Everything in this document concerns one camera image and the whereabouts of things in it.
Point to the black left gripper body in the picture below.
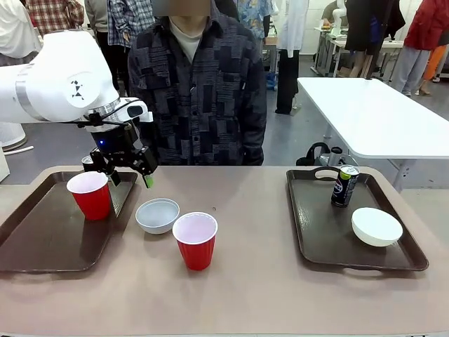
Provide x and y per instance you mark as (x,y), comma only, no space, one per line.
(112,140)

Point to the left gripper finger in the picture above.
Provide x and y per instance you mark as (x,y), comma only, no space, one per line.
(101,161)
(147,161)

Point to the black Pepsi can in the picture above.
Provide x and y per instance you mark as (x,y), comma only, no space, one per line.
(86,160)
(343,193)

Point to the red plastic cup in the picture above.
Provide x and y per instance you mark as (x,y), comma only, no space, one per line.
(194,251)
(93,205)

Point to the white bowl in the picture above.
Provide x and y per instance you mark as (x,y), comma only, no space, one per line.
(375,228)
(158,217)

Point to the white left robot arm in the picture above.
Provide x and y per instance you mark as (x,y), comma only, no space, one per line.
(52,77)

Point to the person's left forearm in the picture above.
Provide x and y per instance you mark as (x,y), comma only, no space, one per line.
(254,140)

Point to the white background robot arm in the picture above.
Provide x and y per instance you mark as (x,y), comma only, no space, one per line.
(338,17)

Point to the person in patchwork shirt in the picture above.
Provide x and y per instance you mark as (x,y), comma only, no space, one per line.
(196,105)

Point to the white tube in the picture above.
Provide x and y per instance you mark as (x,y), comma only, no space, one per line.
(19,149)

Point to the dark brown serving tray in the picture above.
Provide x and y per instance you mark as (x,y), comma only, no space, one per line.
(45,242)
(322,231)

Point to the bystander in blue plaid shirt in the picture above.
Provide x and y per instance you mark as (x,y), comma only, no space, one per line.
(121,24)

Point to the bystander in grey top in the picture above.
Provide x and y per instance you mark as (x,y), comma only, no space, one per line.
(96,14)

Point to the bystander in red plaid shirt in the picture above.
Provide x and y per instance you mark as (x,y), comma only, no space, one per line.
(52,17)

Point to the bystander in white top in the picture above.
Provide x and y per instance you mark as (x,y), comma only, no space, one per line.
(14,31)

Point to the black bag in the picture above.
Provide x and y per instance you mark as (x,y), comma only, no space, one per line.
(312,154)

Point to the bystander in floral shirt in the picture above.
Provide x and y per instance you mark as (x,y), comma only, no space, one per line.
(254,17)

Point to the bystander in white coat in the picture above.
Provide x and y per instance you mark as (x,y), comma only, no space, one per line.
(291,35)

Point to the background work table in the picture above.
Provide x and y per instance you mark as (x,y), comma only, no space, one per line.
(333,42)

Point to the white folding table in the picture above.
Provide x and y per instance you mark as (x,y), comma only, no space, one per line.
(368,116)

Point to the bystander in black coat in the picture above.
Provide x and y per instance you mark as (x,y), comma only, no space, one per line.
(368,28)

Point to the bystander in orange trousers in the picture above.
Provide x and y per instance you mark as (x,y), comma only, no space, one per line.
(433,65)

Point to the bystander in red jacket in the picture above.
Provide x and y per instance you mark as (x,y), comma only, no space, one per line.
(426,24)

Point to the white round pedestal base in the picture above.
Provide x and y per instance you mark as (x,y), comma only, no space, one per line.
(10,135)

